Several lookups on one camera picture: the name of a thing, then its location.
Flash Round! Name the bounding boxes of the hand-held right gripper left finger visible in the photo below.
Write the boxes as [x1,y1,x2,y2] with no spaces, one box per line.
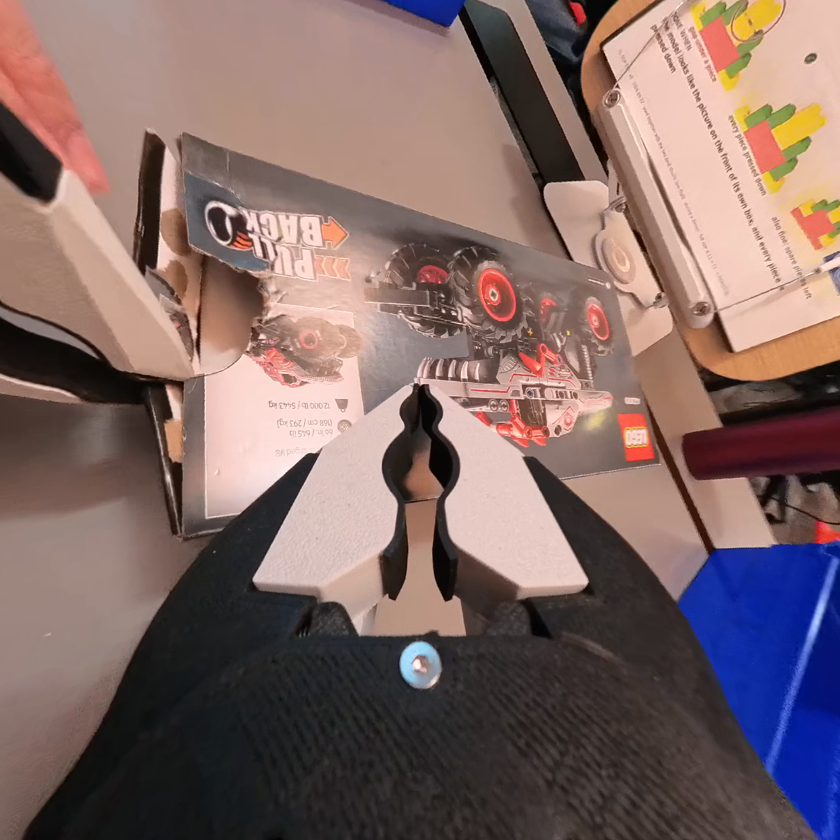
[252,384,432,636]

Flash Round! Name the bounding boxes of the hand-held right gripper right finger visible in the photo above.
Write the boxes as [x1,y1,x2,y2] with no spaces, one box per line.
[422,384,589,636]

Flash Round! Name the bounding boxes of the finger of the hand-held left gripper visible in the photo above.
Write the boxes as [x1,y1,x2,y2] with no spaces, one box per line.
[0,308,144,403]
[0,169,199,382]

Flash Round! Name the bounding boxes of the monster truck toy cardboard box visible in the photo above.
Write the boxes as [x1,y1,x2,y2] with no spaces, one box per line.
[134,131,660,542]

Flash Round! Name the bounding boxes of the pink object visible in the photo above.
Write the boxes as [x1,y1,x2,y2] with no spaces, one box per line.
[0,0,110,196]

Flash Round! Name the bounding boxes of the dark maroon cylinder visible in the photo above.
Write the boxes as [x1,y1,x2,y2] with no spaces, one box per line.
[681,412,840,481]

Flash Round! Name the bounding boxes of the blue plastic bin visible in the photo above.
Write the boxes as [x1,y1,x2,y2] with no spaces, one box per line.
[678,539,840,840]

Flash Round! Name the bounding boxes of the silver clamp bar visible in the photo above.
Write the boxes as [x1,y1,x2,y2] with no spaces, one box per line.
[600,88,718,330]

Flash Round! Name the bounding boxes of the printed instruction sheet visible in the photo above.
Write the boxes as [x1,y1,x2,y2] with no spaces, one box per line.
[602,0,840,353]

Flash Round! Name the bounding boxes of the dark bag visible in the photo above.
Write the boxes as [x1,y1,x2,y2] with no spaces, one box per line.
[525,0,651,112]

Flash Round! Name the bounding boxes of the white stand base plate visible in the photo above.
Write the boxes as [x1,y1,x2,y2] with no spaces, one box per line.
[543,180,674,355]

